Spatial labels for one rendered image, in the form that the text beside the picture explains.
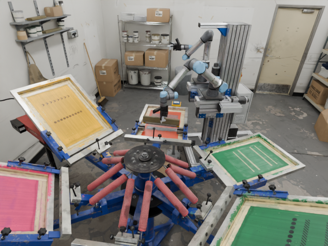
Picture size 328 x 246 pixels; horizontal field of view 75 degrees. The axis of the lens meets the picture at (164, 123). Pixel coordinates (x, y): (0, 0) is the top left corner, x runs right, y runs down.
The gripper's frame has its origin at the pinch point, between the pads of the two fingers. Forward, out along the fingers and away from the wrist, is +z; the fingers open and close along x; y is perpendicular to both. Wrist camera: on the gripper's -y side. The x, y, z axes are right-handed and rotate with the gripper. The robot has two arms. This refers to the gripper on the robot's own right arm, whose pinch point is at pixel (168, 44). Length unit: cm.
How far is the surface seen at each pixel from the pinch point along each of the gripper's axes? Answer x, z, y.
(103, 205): -233, -30, 32
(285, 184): -65, -198, 161
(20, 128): -185, 100, 34
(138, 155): -202, -46, 8
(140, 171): -214, -53, 8
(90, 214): -238, -19, 44
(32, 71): -90, 175, 24
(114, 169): -213, -31, 16
